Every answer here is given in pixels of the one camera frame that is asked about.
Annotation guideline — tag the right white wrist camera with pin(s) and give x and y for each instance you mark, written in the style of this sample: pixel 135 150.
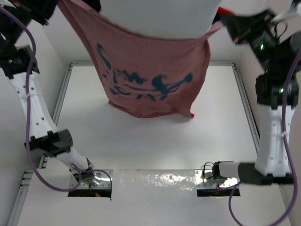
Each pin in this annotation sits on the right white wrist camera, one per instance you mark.
pixel 293 10

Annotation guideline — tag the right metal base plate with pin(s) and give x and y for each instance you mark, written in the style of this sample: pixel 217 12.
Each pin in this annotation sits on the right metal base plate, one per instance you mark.
pixel 204 180

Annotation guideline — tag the aluminium table frame rail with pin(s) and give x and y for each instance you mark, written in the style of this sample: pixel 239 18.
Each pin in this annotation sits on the aluminium table frame rail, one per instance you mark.
pixel 223 128

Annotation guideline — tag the red patterned pillowcase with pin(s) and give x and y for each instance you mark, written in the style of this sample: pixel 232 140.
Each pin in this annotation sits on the red patterned pillowcase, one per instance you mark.
pixel 142 76

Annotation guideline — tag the white pillow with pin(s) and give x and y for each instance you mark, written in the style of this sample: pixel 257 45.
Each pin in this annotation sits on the white pillow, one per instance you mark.
pixel 168 19

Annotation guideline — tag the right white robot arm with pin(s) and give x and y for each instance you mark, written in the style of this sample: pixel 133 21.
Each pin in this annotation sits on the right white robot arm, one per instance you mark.
pixel 277 93

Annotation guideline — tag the metal base plate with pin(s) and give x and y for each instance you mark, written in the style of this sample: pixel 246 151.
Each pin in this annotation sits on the metal base plate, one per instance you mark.
pixel 100 179
pixel 204 180

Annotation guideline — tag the white front cover board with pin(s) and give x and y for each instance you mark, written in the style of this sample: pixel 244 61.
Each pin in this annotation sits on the white front cover board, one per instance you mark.
pixel 151 198

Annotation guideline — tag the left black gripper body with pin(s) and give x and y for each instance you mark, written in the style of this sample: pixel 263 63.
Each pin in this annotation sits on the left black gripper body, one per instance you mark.
pixel 25 10

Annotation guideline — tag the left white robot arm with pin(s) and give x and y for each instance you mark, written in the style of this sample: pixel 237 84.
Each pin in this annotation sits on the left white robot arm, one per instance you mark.
pixel 19 63

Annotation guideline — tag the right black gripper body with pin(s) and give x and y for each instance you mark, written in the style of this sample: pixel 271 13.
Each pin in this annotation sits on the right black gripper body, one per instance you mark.
pixel 259 32

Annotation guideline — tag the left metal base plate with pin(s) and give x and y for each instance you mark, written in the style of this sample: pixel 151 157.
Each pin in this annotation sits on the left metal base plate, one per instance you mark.
pixel 100 179

